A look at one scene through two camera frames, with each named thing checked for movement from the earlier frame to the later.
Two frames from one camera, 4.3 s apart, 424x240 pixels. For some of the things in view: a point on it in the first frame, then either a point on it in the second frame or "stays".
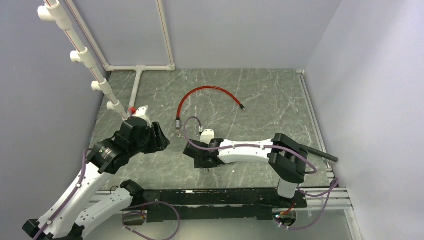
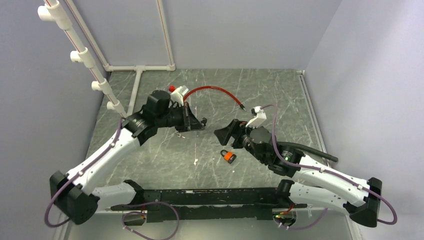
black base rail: x=238 y=204 stays
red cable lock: x=178 y=125 stays
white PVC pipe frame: x=52 y=11 stays
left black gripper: x=160 y=142 to x=189 y=122
